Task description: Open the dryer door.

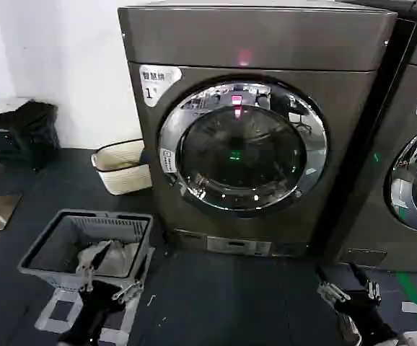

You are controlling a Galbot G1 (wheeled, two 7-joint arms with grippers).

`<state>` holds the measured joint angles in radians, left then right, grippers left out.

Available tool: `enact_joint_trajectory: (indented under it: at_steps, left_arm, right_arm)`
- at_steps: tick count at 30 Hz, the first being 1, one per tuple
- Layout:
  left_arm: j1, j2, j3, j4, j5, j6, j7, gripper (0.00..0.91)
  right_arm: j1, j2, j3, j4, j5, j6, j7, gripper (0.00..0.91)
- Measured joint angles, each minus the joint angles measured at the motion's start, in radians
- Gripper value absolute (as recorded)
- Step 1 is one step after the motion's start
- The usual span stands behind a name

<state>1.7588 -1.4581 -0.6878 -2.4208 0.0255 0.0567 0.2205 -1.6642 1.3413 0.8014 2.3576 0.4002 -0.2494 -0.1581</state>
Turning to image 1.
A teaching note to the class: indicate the white floor tape marking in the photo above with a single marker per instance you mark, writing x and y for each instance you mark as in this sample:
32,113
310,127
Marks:
48,311

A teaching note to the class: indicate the cream woven storage basket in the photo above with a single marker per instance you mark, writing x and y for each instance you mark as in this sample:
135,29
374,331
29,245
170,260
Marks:
122,169

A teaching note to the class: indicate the small white door label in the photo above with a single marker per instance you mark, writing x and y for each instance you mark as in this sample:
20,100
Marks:
169,160

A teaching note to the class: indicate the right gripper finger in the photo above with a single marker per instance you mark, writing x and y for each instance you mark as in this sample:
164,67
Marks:
329,288
370,285

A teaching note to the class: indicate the grey front-loading dryer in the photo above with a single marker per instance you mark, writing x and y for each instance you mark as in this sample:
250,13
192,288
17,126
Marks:
266,43
385,216

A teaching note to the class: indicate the black bag-lined bin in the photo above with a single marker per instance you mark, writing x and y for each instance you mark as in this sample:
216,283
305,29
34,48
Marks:
21,133

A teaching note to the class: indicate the silver dryer base panel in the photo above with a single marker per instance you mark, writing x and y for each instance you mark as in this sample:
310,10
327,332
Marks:
237,246

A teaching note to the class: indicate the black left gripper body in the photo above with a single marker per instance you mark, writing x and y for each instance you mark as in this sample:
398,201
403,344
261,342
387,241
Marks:
91,313

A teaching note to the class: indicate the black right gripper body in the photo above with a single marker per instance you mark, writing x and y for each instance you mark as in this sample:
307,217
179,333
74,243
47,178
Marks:
363,310

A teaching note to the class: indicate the grey plastic laundry basket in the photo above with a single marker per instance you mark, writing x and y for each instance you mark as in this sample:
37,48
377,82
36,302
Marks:
49,238

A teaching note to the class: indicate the pale grey crumpled garment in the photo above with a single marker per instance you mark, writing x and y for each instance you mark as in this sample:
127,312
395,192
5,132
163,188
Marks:
120,257

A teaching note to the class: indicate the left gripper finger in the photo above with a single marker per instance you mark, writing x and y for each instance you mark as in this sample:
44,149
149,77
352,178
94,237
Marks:
92,262
128,289

